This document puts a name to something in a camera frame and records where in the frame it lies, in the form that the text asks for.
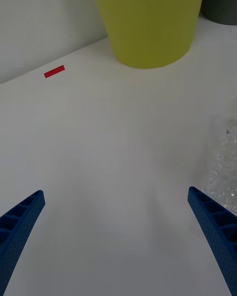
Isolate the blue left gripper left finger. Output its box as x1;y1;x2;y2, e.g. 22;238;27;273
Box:
0;189;46;296

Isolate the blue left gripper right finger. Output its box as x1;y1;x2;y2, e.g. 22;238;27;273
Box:
187;186;237;296

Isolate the clear plastic bottle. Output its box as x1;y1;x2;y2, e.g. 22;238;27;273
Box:
199;108;237;212

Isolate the grey plastic bin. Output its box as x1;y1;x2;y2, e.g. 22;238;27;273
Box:
199;0;237;26

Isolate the yellow-green plastic bin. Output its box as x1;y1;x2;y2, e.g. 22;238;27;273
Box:
87;0;207;70

